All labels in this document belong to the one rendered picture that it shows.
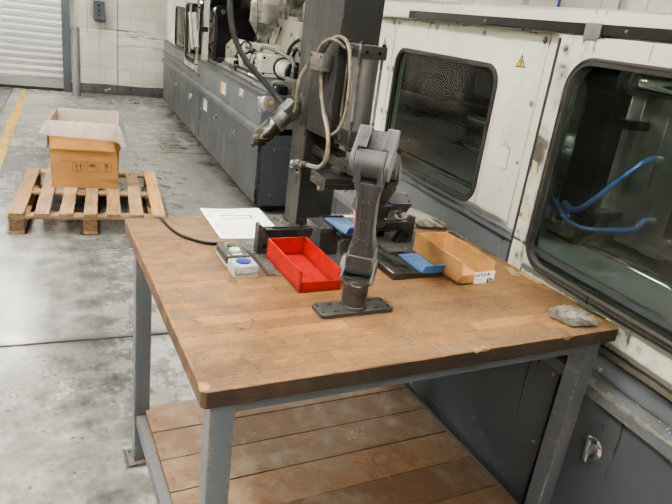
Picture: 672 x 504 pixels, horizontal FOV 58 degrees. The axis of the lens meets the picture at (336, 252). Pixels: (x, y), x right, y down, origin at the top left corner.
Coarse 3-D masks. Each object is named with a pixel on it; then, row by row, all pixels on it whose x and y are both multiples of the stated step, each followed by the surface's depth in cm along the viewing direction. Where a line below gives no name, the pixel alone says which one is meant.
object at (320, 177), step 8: (312, 152) 196; (320, 152) 191; (336, 152) 195; (344, 152) 192; (328, 160) 186; (336, 160) 181; (344, 160) 180; (336, 168) 180; (344, 168) 177; (312, 176) 182; (320, 176) 177; (328, 176) 176; (336, 176) 177; (344, 176) 178; (352, 176) 180; (320, 184) 177; (328, 184) 175; (336, 184) 177; (344, 184) 178; (352, 184) 179
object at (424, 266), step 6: (402, 258) 183; (408, 258) 183; (420, 258) 185; (414, 264) 179; (420, 264) 180; (426, 264) 180; (432, 264) 181; (444, 264) 175; (420, 270) 175; (426, 270) 174; (432, 270) 175; (438, 270) 176
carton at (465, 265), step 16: (416, 240) 193; (432, 240) 196; (448, 240) 197; (432, 256) 185; (448, 256) 178; (464, 256) 190; (480, 256) 183; (448, 272) 179; (464, 272) 183; (480, 272) 176
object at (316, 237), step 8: (312, 232) 185; (320, 232) 180; (328, 232) 181; (376, 232) 189; (312, 240) 185; (320, 240) 181; (328, 240) 182; (336, 240) 184; (344, 240) 196; (320, 248) 182; (328, 248) 184; (336, 248) 185
